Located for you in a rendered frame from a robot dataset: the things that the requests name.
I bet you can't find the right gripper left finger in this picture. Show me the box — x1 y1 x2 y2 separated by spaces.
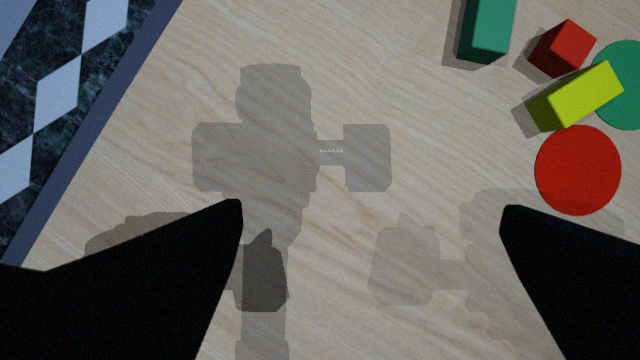
0 199 243 360

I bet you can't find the dark red cube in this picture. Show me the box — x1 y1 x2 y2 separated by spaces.
527 19 597 79

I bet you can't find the green circle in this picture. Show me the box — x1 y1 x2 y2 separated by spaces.
591 40 640 131

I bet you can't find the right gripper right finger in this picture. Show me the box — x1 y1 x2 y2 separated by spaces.
499 204 640 360

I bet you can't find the red circle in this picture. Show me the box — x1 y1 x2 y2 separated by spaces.
534 124 622 216

